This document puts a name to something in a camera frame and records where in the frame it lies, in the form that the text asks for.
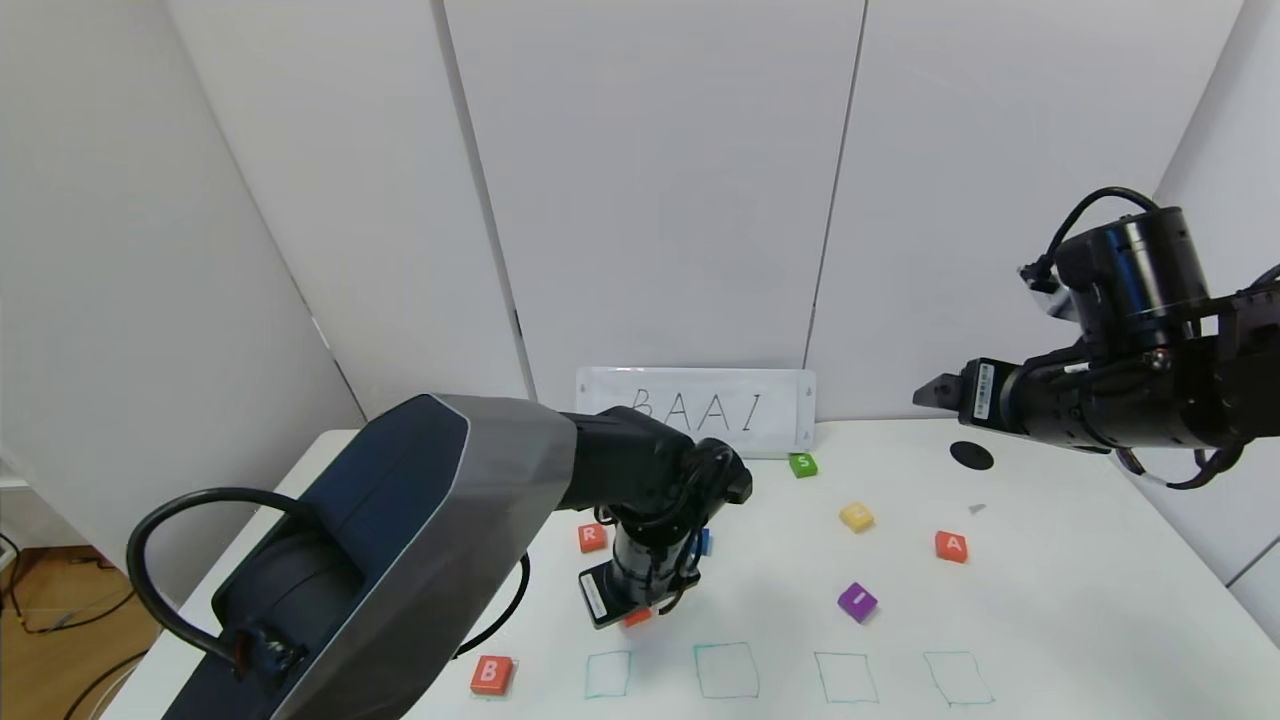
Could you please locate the white BAAI sign board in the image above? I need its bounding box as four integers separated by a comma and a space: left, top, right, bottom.
577, 367, 817, 460

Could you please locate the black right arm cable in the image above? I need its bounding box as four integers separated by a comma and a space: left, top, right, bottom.
1045, 187, 1161, 266

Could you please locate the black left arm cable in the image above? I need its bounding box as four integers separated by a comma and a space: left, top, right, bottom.
127, 486, 532, 673

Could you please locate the orange B letter block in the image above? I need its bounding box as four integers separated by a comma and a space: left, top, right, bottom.
470, 655, 515, 697

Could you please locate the black floor cable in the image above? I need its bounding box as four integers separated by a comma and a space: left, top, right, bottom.
0, 535, 141, 637
62, 652, 153, 720

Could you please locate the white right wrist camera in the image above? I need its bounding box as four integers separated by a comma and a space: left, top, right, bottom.
1018, 262, 1076, 321

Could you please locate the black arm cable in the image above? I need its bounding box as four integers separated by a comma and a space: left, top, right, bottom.
1045, 187, 1161, 266
127, 486, 532, 673

